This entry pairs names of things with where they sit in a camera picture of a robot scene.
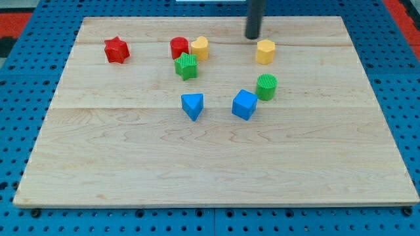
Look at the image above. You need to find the red star block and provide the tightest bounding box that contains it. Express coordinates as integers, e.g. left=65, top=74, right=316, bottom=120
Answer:
left=104, top=36, right=130, bottom=64

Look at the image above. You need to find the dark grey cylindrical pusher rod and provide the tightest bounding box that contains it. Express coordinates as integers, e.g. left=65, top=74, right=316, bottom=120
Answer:
left=245, top=0, right=266, bottom=40

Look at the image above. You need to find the green cylinder block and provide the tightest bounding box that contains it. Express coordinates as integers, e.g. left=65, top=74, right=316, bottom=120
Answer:
left=255, top=73, right=278, bottom=101

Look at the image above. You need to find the blue triangle block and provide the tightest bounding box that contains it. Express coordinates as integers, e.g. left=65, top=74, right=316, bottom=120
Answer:
left=180, top=93, right=204, bottom=121

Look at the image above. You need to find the light wooden board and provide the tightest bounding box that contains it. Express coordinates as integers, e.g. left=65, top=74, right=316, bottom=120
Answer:
left=14, top=16, right=419, bottom=208

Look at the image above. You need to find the blue cube block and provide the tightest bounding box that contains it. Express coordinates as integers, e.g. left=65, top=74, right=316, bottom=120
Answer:
left=232, top=89, right=258, bottom=121

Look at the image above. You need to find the green star block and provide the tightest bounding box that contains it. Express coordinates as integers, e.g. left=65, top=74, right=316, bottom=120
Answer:
left=174, top=52, right=198, bottom=81

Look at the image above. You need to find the yellow heart block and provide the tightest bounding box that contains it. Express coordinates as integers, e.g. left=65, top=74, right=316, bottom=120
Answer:
left=190, top=36, right=209, bottom=61

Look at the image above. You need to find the yellow hexagon block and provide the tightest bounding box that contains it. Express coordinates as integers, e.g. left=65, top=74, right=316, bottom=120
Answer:
left=255, top=39, right=276, bottom=64

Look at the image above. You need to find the red cylinder block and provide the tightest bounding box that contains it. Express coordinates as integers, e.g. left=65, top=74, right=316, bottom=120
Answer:
left=169, top=37, right=189, bottom=60

